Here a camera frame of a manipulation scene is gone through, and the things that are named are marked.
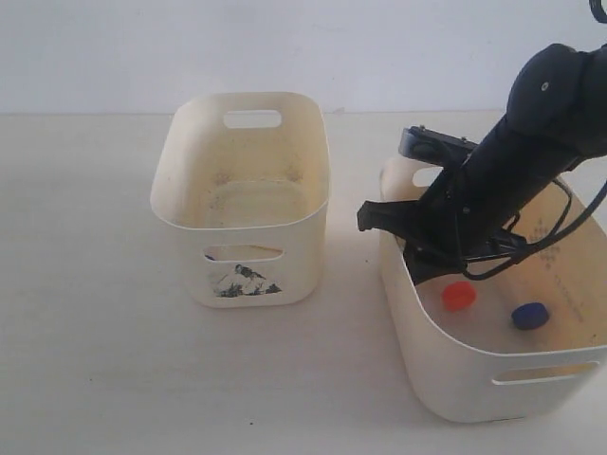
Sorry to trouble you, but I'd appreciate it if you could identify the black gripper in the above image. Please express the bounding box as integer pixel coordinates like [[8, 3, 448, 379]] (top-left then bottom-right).
[[357, 167, 526, 285]]

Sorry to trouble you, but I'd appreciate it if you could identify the cream plastic bin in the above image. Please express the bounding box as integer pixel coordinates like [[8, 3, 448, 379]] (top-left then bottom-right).
[[377, 154, 607, 424], [150, 92, 331, 308]]

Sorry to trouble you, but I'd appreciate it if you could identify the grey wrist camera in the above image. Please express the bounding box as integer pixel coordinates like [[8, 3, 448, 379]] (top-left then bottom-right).
[[398, 125, 477, 167]]

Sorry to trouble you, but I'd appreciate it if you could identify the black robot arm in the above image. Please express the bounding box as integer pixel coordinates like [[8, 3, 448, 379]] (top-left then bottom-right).
[[357, 44, 606, 284]]

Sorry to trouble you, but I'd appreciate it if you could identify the black cable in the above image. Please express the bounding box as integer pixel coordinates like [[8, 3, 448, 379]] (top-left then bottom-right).
[[462, 0, 607, 281]]

